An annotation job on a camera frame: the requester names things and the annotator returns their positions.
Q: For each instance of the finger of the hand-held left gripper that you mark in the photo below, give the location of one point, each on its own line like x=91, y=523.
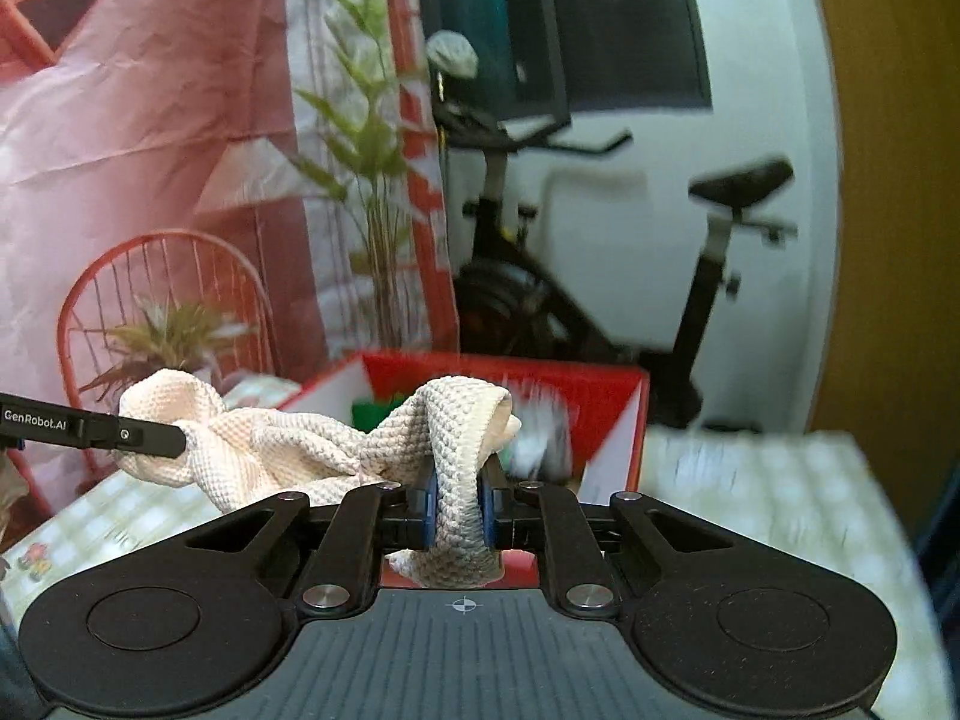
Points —
x=135, y=439

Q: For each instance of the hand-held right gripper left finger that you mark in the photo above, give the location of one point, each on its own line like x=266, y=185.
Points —
x=429, y=514

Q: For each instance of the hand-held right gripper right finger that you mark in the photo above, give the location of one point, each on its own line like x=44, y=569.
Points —
x=487, y=514

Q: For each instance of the white knitted cloth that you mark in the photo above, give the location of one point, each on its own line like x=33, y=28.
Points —
x=262, y=442

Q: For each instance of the red cardboard box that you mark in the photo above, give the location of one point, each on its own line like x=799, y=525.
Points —
x=585, y=390

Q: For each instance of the green cloth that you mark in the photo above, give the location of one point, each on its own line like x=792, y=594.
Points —
x=371, y=416

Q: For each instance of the black exercise bike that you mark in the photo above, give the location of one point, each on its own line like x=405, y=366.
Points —
x=525, y=292

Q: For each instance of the checked printed tablecloth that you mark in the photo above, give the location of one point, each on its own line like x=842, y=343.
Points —
x=750, y=495

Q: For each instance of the white plastic bag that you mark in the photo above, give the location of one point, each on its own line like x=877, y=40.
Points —
x=452, y=54

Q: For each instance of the dark framed window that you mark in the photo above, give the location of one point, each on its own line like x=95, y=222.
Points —
x=622, y=30

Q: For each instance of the wooden door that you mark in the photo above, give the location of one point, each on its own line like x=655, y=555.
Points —
x=892, y=202

